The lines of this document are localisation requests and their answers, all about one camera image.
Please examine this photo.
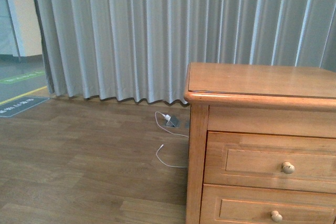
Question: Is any wooden drawer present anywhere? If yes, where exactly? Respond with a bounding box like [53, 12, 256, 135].
[200, 184, 335, 223]
[204, 132, 335, 194]

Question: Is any wooden drawer knob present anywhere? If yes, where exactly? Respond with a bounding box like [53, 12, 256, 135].
[271, 210, 283, 223]
[281, 162, 295, 174]

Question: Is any white plug adapter on floor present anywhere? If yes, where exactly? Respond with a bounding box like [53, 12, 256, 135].
[162, 114, 171, 121]

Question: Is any open metal floor socket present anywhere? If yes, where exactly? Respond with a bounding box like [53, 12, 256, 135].
[164, 115, 181, 128]

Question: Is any grey pleated curtain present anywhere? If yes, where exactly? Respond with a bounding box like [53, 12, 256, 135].
[34, 0, 335, 103]

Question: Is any wooden nightstand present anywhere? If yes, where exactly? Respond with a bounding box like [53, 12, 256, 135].
[184, 62, 335, 223]

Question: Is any green floor sign sticker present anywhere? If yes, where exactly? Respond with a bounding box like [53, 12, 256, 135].
[1, 71, 45, 84]

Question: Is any grey floor sign sticker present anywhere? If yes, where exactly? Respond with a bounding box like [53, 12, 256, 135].
[0, 96, 49, 118]

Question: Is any white floor cable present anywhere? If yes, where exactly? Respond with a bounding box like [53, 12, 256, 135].
[154, 111, 190, 168]

